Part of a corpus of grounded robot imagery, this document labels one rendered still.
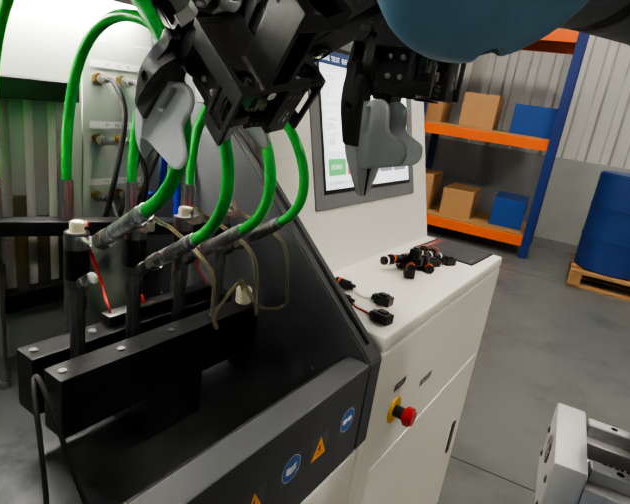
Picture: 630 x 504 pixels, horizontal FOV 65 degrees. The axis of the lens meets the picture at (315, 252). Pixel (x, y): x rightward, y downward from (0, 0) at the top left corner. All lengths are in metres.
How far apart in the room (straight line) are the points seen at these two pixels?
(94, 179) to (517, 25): 0.85
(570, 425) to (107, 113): 0.85
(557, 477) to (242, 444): 0.34
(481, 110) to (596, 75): 1.63
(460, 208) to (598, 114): 2.01
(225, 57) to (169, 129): 0.09
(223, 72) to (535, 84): 6.56
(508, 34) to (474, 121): 5.51
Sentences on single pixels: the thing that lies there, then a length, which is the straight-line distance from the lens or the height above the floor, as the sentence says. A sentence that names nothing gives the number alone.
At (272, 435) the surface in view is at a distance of 0.61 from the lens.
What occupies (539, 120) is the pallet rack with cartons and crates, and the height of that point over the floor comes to 1.38.
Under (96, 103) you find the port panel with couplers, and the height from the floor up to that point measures 1.26.
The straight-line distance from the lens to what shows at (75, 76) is 0.76.
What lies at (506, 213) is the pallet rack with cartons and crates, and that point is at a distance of 5.76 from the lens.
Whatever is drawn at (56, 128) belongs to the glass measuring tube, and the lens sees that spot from 0.90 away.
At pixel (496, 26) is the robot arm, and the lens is 0.18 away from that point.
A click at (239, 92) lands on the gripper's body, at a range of 0.32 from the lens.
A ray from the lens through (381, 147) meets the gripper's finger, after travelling 0.46.
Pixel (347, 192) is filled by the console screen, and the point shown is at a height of 1.14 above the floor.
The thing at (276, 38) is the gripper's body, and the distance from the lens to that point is 0.31.
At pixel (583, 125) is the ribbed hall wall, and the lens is 6.79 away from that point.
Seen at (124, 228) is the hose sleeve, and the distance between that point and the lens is 0.54.
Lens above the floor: 1.32
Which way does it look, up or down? 17 degrees down
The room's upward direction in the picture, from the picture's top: 8 degrees clockwise
